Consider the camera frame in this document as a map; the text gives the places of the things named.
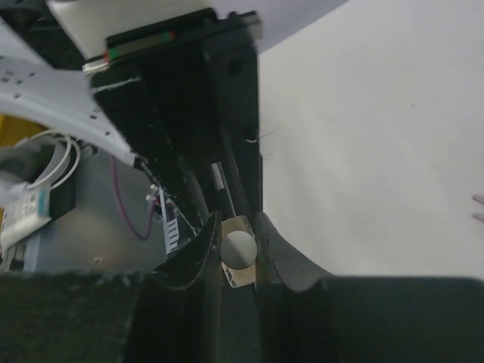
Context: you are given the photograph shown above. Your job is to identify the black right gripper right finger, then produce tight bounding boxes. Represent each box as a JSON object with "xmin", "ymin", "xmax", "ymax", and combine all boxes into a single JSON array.
[{"xmin": 254, "ymin": 213, "xmax": 483, "ymax": 362}]

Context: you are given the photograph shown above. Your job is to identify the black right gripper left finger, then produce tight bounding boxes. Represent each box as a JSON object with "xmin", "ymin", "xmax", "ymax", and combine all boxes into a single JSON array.
[{"xmin": 1, "ymin": 213, "xmax": 221, "ymax": 362}]

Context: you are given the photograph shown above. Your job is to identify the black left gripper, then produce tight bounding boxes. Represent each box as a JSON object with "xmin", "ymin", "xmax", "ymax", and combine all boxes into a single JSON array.
[{"xmin": 89, "ymin": 8, "xmax": 262, "ymax": 231}]

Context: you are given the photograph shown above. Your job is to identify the nail polish bottle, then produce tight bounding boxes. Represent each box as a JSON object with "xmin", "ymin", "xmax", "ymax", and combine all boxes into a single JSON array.
[{"xmin": 219, "ymin": 216, "xmax": 258, "ymax": 288}]

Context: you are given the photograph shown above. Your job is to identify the white nail polish cap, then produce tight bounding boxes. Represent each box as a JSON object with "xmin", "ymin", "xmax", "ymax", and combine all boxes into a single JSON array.
[{"xmin": 220, "ymin": 231, "xmax": 258, "ymax": 270}]

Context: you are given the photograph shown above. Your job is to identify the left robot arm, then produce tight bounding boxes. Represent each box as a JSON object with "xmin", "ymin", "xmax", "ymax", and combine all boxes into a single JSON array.
[{"xmin": 1, "ymin": 1, "xmax": 263, "ymax": 231}]

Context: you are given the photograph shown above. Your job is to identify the mannequin hand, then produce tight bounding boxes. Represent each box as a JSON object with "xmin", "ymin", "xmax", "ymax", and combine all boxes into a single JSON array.
[{"xmin": 471, "ymin": 193, "xmax": 484, "ymax": 222}]

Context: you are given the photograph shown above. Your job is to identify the left white cable duct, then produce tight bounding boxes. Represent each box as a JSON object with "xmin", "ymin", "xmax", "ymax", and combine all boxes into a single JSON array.
[{"xmin": 154, "ymin": 188, "xmax": 185, "ymax": 258}]

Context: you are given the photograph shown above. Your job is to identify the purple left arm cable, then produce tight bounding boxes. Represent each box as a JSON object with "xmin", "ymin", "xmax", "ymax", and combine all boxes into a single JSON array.
[{"xmin": 110, "ymin": 154, "xmax": 154, "ymax": 241}]

